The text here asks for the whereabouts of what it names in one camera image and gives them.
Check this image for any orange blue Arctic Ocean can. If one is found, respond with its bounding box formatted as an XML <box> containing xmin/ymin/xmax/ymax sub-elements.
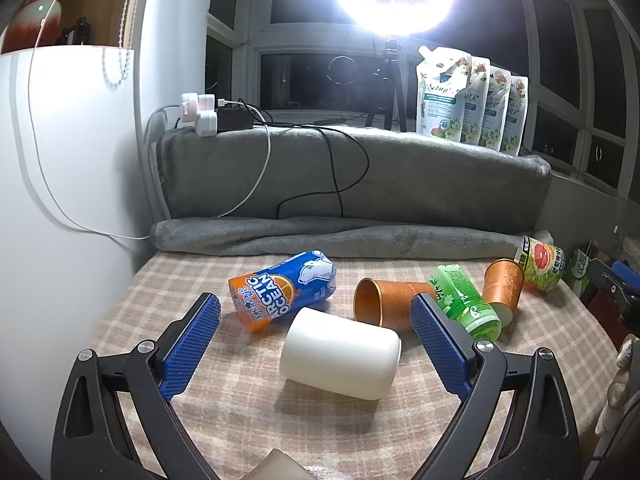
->
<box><xmin>228</xmin><ymin>250</ymin><xmax>337</xmax><ymax>332</ymax></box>

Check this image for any grapefruit label green cup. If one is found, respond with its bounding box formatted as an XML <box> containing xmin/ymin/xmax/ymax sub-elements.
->
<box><xmin>515</xmin><ymin>235</ymin><xmax>566</xmax><ymax>292</ymax></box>

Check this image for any orange cup white base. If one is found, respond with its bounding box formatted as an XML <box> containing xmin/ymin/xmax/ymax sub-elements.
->
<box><xmin>483</xmin><ymin>259</ymin><xmax>524</xmax><ymax>327</ymax></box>

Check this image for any green tea cup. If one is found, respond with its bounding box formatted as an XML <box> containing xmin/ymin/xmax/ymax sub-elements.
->
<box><xmin>428</xmin><ymin>264</ymin><xmax>502</xmax><ymax>342</ymax></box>

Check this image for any orange cup lying left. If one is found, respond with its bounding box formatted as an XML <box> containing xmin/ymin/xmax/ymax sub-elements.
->
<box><xmin>354</xmin><ymin>278</ymin><xmax>436</xmax><ymax>333</ymax></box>

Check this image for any white plastic cup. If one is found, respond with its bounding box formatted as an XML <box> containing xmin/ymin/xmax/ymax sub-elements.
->
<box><xmin>280</xmin><ymin>308</ymin><xmax>401</xmax><ymax>401</ymax></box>

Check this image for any green paper bag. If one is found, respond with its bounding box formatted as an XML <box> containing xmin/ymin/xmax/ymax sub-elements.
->
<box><xmin>563</xmin><ymin>240</ymin><xmax>599</xmax><ymax>297</ymax></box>

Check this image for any plaid tablecloth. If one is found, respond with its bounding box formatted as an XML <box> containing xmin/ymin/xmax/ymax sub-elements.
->
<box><xmin>92</xmin><ymin>250</ymin><xmax>616</xmax><ymax>479</ymax></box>

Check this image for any grey blanket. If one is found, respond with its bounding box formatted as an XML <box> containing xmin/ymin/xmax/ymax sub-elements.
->
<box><xmin>151</xmin><ymin>127</ymin><xmax>552</xmax><ymax>260</ymax></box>

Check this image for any black tripod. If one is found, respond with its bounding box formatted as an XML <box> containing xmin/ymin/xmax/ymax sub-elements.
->
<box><xmin>364</xmin><ymin>38</ymin><xmax>408</xmax><ymax>132</ymax></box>

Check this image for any white power strip with plugs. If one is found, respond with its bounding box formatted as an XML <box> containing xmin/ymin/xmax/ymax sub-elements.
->
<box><xmin>180</xmin><ymin>92</ymin><xmax>218</xmax><ymax>138</ymax></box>

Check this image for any black power adapter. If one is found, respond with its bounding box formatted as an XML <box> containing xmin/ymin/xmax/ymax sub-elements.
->
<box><xmin>217</xmin><ymin>99</ymin><xmax>254</xmax><ymax>133</ymax></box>

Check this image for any red white vase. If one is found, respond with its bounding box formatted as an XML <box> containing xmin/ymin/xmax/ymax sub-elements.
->
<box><xmin>1</xmin><ymin>0</ymin><xmax>62</xmax><ymax>54</ymax></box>

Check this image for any thin white wall cable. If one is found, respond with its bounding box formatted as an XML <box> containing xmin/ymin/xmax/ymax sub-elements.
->
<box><xmin>25</xmin><ymin>0</ymin><xmax>152</xmax><ymax>241</ymax></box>

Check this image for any black cable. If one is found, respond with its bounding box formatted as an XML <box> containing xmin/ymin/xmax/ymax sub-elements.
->
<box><xmin>234</xmin><ymin>96</ymin><xmax>371</xmax><ymax>220</ymax></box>

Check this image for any white bead chain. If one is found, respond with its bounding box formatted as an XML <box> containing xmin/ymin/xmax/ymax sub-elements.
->
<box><xmin>101</xmin><ymin>0</ymin><xmax>151</xmax><ymax>92</ymax></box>

